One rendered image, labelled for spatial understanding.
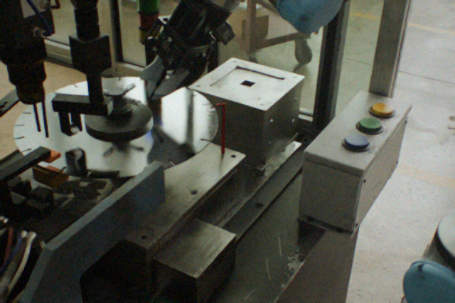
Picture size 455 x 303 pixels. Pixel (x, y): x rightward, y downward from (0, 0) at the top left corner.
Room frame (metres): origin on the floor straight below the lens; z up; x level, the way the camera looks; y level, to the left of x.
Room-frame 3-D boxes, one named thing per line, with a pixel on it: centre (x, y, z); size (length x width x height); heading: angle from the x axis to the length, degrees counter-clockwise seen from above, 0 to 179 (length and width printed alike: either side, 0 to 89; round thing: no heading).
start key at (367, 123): (0.93, -0.25, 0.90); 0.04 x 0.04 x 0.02
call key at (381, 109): (0.99, -0.29, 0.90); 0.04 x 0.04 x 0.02
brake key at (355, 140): (0.87, -0.22, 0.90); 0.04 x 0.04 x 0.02
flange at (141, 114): (0.84, 0.19, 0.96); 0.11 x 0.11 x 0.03
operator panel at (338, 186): (0.94, -0.24, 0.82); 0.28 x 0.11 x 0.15; 150
